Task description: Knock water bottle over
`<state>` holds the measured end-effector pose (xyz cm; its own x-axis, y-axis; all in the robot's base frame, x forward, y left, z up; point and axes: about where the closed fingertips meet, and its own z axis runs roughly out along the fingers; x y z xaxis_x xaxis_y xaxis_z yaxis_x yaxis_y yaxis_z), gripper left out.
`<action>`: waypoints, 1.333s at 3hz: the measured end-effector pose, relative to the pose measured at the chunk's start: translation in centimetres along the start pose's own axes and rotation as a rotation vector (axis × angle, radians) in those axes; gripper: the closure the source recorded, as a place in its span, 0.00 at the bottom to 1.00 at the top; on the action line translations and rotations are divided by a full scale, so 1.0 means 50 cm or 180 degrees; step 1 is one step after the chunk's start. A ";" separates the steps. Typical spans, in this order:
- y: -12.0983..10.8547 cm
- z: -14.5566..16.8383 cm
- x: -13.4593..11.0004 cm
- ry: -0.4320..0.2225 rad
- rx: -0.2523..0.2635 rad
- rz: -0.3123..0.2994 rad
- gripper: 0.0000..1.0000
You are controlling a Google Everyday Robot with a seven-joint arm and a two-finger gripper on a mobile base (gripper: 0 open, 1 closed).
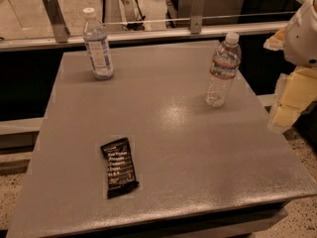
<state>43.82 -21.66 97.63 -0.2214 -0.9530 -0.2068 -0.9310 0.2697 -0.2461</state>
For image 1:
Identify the black snack bar wrapper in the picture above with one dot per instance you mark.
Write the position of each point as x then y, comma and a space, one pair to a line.
120, 167

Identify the metal rail bracket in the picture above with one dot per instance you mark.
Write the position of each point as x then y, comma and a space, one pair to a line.
60, 29
196, 15

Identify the horizontal metal rail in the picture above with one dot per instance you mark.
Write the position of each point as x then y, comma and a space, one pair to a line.
139, 37

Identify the clear bottle red label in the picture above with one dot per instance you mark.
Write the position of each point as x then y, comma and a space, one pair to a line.
225, 62

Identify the right metal rail bracket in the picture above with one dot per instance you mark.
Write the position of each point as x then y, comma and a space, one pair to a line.
196, 15

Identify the left metal rail bracket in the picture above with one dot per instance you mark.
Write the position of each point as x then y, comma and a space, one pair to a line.
60, 29

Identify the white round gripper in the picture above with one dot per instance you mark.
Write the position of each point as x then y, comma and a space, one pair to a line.
302, 40

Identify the clear bottle blue label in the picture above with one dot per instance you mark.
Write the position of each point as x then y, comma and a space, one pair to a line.
95, 40

